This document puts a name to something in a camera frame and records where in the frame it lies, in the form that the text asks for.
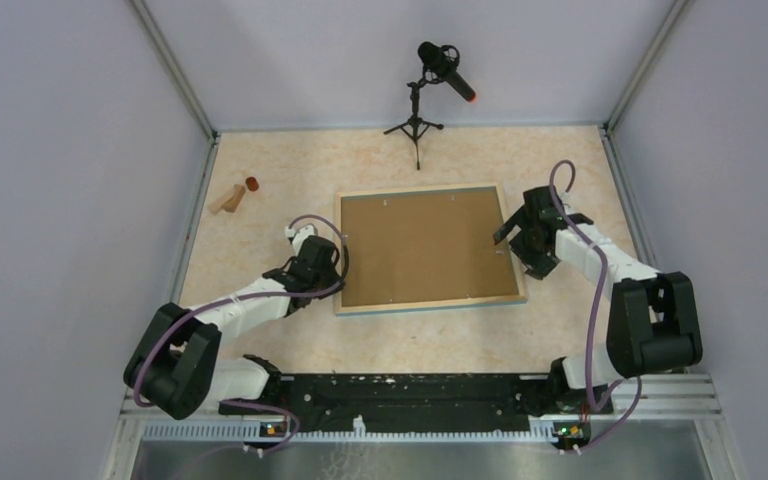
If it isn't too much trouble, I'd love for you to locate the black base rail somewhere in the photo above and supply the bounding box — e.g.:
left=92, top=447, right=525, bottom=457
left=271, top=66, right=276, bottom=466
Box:
left=257, top=373, right=590, bottom=434

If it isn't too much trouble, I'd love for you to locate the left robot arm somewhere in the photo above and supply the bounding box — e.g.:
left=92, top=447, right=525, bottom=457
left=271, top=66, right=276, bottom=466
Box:
left=123, top=233, right=349, bottom=420

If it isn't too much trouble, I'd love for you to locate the brown backing board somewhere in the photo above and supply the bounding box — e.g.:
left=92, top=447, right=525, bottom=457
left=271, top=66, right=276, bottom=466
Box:
left=340, top=188, right=521, bottom=309

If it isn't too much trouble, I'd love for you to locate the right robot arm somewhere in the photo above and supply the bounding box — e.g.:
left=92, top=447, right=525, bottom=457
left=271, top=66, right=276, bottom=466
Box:
left=493, top=186, right=703, bottom=415

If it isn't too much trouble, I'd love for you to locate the wooden picture frame blue edge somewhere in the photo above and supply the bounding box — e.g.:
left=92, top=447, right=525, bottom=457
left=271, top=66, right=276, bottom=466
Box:
left=332, top=182, right=529, bottom=317

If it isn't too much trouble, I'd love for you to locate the small brown cylinder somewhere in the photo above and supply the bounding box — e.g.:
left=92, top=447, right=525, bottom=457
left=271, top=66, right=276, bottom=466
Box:
left=245, top=176, right=260, bottom=192

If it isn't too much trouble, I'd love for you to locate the wooden block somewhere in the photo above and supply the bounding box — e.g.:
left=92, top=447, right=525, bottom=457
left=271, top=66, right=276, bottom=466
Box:
left=221, top=184, right=246, bottom=213
left=208, top=184, right=235, bottom=215

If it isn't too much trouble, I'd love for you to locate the black microphone on tripod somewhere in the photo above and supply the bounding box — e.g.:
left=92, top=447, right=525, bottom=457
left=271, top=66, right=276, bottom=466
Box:
left=383, top=41, right=477, bottom=171

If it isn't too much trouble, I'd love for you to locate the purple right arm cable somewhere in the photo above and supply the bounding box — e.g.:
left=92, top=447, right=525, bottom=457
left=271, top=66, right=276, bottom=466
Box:
left=548, top=159, right=644, bottom=455

